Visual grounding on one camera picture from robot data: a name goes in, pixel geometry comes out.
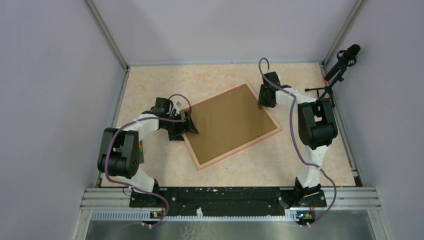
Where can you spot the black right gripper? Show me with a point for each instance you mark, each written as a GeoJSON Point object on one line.
{"type": "Point", "coordinates": [260, 102]}

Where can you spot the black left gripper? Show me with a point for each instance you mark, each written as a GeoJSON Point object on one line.
{"type": "Point", "coordinates": [187, 126]}

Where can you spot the brown backing board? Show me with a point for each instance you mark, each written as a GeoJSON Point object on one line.
{"type": "Point", "coordinates": [232, 126]}

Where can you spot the pink wooden picture frame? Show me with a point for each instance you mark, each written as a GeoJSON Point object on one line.
{"type": "Point", "coordinates": [238, 150]}

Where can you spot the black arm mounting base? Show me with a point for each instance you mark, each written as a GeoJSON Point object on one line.
{"type": "Point", "coordinates": [226, 201]}

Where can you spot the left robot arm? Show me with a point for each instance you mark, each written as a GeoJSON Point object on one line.
{"type": "Point", "coordinates": [121, 149]}

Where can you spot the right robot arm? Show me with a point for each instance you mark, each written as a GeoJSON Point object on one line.
{"type": "Point", "coordinates": [311, 120]}

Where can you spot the colourful toy bricks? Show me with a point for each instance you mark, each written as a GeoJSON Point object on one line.
{"type": "Point", "coordinates": [140, 146]}

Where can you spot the grey building baseplate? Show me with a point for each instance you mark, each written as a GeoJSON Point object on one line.
{"type": "Point", "coordinates": [141, 156]}

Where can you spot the black microphone tripod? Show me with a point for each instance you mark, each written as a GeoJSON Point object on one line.
{"type": "Point", "coordinates": [327, 92]}

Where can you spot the black microphone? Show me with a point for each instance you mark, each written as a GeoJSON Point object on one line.
{"type": "Point", "coordinates": [345, 58]}

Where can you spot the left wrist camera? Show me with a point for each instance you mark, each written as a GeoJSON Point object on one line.
{"type": "Point", "coordinates": [174, 108]}

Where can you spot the white cable duct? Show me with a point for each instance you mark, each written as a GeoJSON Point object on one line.
{"type": "Point", "coordinates": [154, 216]}

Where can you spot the aluminium rail front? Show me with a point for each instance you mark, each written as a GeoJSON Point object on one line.
{"type": "Point", "coordinates": [346, 198]}

